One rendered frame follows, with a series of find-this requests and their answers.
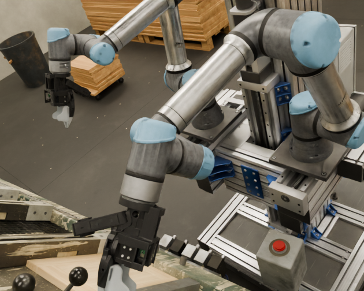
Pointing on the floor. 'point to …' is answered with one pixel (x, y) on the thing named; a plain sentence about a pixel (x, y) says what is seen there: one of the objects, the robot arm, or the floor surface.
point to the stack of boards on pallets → (218, 18)
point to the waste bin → (26, 58)
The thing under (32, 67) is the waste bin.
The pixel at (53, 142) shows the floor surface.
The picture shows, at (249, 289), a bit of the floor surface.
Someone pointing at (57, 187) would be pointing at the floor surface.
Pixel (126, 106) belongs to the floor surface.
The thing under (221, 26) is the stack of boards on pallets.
